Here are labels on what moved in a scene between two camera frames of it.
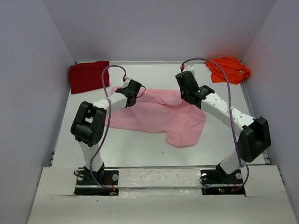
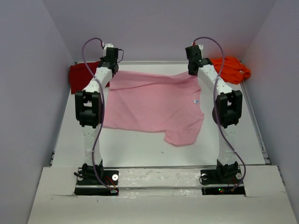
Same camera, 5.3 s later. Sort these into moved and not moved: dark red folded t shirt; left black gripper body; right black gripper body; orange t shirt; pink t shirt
Moved: right black gripper body; pink t shirt; left black gripper body
Not moved: orange t shirt; dark red folded t shirt
